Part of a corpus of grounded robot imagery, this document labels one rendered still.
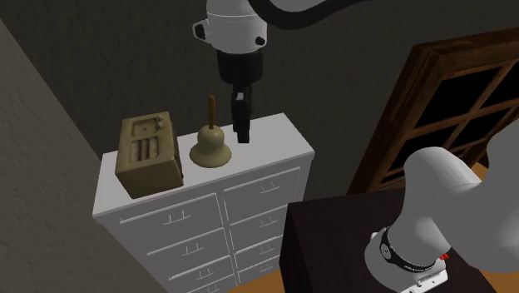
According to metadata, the tan vintage radio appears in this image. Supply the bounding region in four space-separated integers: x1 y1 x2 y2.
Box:
114 111 185 201

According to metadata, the brass hand bell wooden handle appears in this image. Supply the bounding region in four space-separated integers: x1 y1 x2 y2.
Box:
188 94 234 169

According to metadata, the white chest of drawers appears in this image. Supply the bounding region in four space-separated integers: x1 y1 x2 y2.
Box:
91 112 316 293

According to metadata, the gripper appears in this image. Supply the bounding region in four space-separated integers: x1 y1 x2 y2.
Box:
216 49 265 144

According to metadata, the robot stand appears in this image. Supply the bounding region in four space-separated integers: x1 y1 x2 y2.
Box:
279 187 501 293

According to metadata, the dark wooden framed window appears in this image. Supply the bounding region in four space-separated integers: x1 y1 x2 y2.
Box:
346 27 519 196

